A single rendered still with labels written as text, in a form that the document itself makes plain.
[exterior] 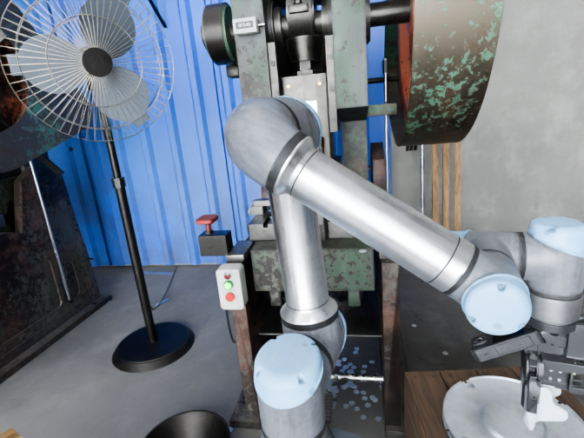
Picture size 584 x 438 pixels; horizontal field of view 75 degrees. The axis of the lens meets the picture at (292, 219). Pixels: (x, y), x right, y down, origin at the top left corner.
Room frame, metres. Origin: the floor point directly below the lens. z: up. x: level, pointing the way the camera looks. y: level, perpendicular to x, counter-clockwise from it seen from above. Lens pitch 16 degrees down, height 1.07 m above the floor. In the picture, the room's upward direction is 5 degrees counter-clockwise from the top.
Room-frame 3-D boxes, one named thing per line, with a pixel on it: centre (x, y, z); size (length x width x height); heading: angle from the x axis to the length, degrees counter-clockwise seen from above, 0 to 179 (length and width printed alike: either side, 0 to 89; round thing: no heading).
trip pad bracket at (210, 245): (1.18, 0.26, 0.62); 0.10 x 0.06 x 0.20; 79
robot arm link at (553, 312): (0.53, -0.39, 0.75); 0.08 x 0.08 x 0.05
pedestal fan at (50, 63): (1.99, 0.70, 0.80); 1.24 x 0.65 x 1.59; 169
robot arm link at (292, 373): (0.56, 0.03, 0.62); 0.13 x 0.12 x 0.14; 158
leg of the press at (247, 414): (1.54, 0.14, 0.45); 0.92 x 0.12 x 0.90; 169
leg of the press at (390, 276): (1.44, -0.38, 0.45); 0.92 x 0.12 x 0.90; 169
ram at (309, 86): (1.31, -0.09, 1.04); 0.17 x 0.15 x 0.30; 169
